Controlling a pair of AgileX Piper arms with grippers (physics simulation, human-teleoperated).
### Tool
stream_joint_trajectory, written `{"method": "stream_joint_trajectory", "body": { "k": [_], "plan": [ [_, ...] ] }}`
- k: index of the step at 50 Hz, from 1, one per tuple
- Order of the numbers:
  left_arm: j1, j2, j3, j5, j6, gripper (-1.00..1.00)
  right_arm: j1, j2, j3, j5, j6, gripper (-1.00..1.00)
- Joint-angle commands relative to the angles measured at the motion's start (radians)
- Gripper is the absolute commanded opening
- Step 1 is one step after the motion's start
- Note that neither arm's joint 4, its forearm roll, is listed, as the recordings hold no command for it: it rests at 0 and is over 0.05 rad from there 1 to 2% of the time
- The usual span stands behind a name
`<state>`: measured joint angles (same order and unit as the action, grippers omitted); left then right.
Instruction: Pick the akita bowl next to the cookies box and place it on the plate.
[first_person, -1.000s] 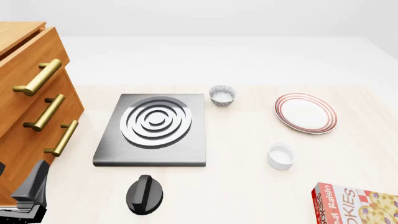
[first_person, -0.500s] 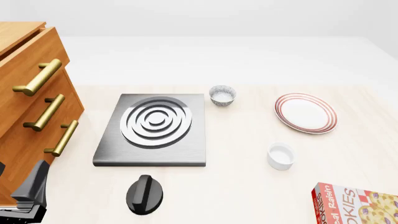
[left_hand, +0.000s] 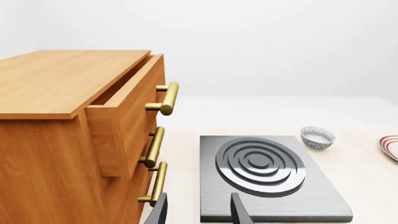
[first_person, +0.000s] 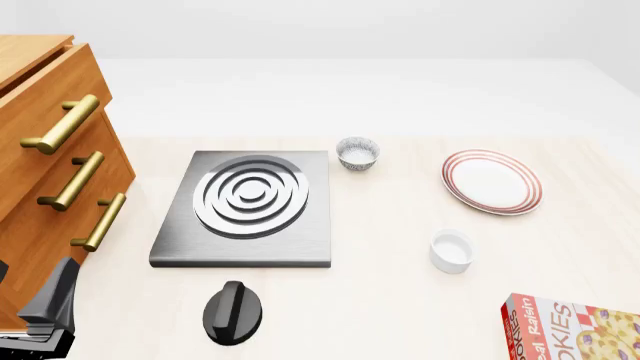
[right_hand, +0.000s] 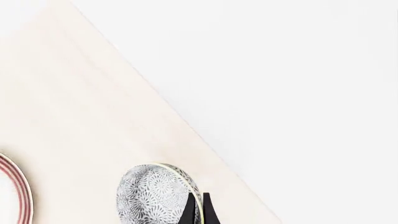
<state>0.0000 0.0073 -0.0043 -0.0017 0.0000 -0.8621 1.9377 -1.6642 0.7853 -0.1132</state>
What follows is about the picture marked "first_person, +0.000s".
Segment wooden drawer, slightly open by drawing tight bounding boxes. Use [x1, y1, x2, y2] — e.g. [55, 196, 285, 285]
[0, 42, 114, 223]

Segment round black stove knob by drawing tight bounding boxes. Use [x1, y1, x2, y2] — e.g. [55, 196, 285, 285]
[202, 279, 264, 348]

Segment brass drawer handle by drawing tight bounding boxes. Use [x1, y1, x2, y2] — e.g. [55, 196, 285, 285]
[19, 93, 101, 156]
[36, 150, 106, 213]
[69, 192, 128, 253]

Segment small patterned black bowl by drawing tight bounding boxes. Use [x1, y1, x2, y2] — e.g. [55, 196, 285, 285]
[335, 135, 382, 174]

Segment red cookies box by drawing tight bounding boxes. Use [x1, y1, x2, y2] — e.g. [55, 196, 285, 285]
[500, 292, 640, 360]

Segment flat stove plate with rings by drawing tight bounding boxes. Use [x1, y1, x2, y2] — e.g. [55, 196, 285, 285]
[148, 150, 333, 270]

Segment white plate with red rings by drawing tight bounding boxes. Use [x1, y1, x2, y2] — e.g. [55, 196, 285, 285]
[440, 148, 545, 217]

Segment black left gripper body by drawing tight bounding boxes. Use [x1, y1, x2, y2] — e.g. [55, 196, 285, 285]
[0, 322, 77, 360]

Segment wooden cabinet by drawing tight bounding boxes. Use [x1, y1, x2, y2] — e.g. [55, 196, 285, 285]
[0, 34, 137, 333]

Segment white ramekin bowl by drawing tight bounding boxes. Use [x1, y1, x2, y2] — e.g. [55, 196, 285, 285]
[428, 228, 477, 276]

